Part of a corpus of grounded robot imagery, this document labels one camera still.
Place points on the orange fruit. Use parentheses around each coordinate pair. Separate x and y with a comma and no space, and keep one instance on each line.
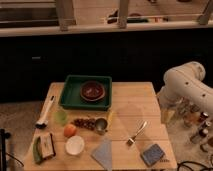
(70,130)

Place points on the black stand with cable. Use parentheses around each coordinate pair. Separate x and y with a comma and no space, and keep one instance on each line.
(3,153)

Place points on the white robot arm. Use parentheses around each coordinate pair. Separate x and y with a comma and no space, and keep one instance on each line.
(184,81)

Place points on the brown sandwich block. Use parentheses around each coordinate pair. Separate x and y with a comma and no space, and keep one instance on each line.
(47,147)

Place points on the green plastic cup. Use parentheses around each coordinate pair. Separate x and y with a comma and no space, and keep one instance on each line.
(60,117)

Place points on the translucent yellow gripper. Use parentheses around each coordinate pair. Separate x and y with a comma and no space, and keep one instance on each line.
(167,114)

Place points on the green cucumber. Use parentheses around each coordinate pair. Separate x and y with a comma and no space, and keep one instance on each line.
(36,152)

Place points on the dark red bowl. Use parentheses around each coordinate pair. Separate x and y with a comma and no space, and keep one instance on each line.
(92,91)

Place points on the small metal cup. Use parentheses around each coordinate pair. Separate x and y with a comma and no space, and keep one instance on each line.
(101,126)

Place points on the silver metal fork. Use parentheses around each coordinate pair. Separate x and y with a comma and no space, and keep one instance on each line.
(132,139)

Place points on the green plastic tray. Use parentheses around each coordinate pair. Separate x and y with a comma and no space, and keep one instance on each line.
(70,97)

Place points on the blue sponge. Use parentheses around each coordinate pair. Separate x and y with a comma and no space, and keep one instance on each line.
(152,155)

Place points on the bunch of dark grapes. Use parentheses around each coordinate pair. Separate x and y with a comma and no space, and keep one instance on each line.
(85,123)

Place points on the grey folded cloth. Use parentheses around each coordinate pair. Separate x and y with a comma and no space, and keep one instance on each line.
(103,154)

